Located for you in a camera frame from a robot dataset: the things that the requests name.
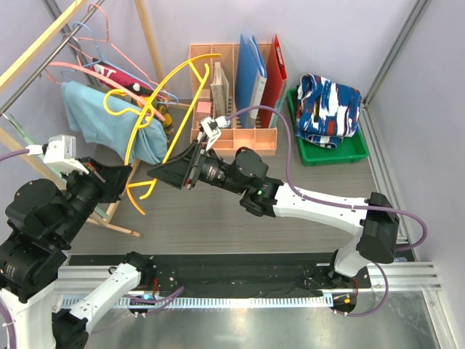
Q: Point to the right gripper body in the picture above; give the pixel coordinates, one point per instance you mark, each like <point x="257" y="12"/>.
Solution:
<point x="210" y="169"/>

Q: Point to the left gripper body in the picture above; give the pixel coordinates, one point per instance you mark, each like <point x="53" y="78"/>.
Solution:
<point x="95" y="186"/>

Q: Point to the mint green hanger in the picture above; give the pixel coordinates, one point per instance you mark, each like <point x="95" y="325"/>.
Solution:
<point x="13" y="145"/>

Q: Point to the colourful patterned trousers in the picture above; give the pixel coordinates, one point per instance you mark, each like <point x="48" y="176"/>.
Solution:
<point x="327" y="112"/>

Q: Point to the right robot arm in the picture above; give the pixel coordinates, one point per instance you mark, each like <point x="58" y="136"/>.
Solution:
<point x="371" y="222"/>

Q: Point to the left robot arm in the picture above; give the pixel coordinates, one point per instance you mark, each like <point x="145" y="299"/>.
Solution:
<point x="44" y="222"/>

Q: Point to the wooden clothes rack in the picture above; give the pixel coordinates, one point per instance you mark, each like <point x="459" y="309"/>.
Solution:
<point x="104" y="219"/>

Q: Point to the pink cube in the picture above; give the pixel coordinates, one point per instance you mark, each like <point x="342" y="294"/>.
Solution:
<point x="204" y="109"/>

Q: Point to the peach desk organizer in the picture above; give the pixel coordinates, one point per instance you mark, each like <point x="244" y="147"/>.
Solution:
<point x="262" y="140"/>

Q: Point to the wooden block book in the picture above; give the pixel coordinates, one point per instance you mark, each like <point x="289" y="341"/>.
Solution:
<point x="220" y="90"/>

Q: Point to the blue folder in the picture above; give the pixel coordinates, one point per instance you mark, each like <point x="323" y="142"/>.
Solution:
<point x="251" y="74"/>

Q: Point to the red folder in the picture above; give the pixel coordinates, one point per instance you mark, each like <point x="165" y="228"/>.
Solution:
<point x="277" y="76"/>

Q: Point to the green plastic tray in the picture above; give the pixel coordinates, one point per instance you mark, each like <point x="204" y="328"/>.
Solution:
<point x="350" y="149"/>

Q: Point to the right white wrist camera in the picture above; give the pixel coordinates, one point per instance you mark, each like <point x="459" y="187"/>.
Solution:
<point x="210" y="131"/>

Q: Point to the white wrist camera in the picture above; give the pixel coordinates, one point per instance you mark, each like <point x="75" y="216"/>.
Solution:
<point x="59" y="154"/>
<point x="210" y="131"/>

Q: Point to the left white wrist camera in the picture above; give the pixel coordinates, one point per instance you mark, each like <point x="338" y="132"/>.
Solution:
<point x="59" y="154"/>

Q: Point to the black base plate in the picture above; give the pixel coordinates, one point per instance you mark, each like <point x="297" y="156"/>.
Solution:
<point x="285" y="275"/>

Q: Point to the metal rack rail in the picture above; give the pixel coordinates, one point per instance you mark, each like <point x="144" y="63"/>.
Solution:
<point x="30" y="54"/>

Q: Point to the pink wire hanger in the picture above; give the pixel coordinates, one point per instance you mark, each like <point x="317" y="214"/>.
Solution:
<point x="99" y="8"/>

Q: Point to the aluminium frame post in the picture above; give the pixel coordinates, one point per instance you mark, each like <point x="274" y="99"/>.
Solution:
<point x="411" y="21"/>

